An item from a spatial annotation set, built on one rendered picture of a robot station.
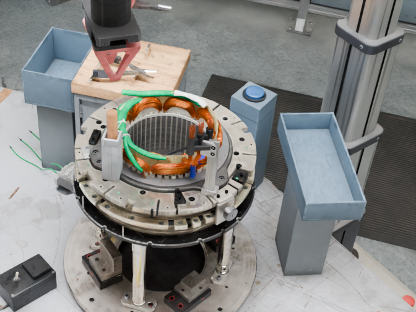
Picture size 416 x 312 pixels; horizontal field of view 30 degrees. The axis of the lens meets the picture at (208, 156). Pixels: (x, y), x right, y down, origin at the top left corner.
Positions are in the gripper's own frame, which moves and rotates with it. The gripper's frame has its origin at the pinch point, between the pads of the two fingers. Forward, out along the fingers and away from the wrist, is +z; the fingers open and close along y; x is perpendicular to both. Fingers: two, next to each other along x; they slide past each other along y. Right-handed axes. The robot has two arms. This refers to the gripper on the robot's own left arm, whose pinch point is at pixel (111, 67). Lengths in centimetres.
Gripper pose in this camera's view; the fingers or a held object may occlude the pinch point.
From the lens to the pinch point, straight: 118.8
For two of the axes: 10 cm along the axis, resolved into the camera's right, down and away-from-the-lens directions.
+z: -0.8, 7.2, 6.9
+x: 9.5, -1.6, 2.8
